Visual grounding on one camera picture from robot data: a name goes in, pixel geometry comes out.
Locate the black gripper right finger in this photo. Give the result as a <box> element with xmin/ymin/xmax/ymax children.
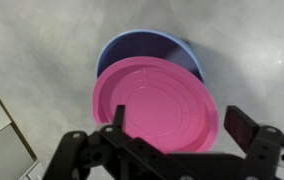
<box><xmin>223</xmin><ymin>105</ymin><xmax>284</xmax><ymax>180</ymax></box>

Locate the blue plastic bowl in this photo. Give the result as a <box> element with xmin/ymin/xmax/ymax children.
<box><xmin>96</xmin><ymin>29</ymin><xmax>205</xmax><ymax>83</ymax></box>

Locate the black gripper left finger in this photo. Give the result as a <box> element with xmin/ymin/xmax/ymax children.
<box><xmin>42</xmin><ymin>104</ymin><xmax>170</xmax><ymax>180</ymax></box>

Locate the pink round plastic plate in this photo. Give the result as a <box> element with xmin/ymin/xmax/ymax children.
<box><xmin>92</xmin><ymin>56</ymin><xmax>220</xmax><ymax>155</ymax></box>

